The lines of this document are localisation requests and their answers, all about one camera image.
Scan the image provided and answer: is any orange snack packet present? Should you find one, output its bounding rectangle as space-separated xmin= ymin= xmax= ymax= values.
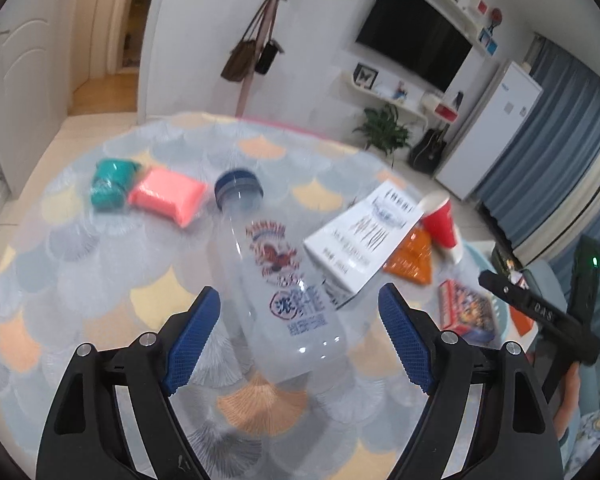
xmin=382 ymin=227 xmax=433 ymax=286

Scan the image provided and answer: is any black butterfly picture frame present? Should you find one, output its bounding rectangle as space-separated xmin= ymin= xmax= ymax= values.
xmin=352 ymin=62 xmax=379 ymax=90

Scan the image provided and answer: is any white wavy wall shelf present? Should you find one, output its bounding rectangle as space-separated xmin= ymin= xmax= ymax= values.
xmin=390 ymin=0 xmax=491 ymax=56

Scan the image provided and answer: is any dark bowl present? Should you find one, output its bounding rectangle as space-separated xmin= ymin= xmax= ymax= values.
xmin=491 ymin=247 xmax=518 ymax=276

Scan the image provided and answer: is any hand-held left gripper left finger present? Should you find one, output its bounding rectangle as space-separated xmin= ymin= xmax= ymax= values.
xmin=36 ymin=286 xmax=222 ymax=480

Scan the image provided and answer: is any white door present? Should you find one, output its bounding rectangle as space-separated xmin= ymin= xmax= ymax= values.
xmin=0 ymin=10 xmax=66 ymax=196

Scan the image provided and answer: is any white refrigerator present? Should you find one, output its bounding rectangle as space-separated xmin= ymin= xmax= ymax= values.
xmin=434 ymin=60 xmax=543 ymax=201

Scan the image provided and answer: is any white cardboard box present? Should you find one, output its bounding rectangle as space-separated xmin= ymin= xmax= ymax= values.
xmin=302 ymin=182 xmax=426 ymax=308

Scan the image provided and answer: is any green potted plant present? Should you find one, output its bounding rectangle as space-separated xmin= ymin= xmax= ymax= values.
xmin=352 ymin=104 xmax=413 ymax=168

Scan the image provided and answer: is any teal snack packet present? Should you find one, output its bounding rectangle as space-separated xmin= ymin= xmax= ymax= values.
xmin=90 ymin=159 xmax=145 ymax=212

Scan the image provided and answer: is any black shoulder bag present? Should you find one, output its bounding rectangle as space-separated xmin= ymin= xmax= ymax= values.
xmin=254 ymin=7 xmax=285 ymax=75

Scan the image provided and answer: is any fan-pattern tablecloth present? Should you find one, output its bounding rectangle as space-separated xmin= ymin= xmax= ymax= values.
xmin=0 ymin=112 xmax=501 ymax=480

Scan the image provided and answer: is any brown tote bag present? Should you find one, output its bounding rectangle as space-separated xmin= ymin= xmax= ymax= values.
xmin=221 ymin=0 xmax=273 ymax=82

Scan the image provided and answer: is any white low wall shelf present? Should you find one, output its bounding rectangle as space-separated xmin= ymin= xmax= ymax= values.
xmin=335 ymin=65 xmax=428 ymax=123

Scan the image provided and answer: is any red and white wall box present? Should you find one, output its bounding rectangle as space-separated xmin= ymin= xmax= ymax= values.
xmin=420 ymin=92 xmax=458 ymax=123

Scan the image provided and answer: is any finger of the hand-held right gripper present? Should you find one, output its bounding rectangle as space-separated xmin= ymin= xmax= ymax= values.
xmin=479 ymin=270 xmax=531 ymax=311

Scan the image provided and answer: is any red and blue printed box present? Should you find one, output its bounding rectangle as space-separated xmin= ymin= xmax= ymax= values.
xmin=439 ymin=279 xmax=498 ymax=343

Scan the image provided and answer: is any black flat television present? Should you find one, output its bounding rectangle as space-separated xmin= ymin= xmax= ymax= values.
xmin=355 ymin=0 xmax=473 ymax=92

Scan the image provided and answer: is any black acoustic guitar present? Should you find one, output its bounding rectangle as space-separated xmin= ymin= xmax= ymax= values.
xmin=409 ymin=122 xmax=451 ymax=175

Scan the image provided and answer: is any pink coat rack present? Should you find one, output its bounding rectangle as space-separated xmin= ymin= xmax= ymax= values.
xmin=235 ymin=0 xmax=298 ymax=118

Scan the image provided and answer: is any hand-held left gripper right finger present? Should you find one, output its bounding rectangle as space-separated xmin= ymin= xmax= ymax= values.
xmin=377 ymin=282 xmax=565 ymax=480

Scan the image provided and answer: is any red paper cup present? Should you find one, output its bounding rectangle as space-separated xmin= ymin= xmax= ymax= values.
xmin=417 ymin=191 xmax=465 ymax=263

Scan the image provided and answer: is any pink snack packet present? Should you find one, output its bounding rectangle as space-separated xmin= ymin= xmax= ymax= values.
xmin=127 ymin=167 xmax=208 ymax=228

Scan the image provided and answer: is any clear plastic bottle blue cap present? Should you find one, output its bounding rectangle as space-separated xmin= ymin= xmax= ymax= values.
xmin=206 ymin=168 xmax=355 ymax=391

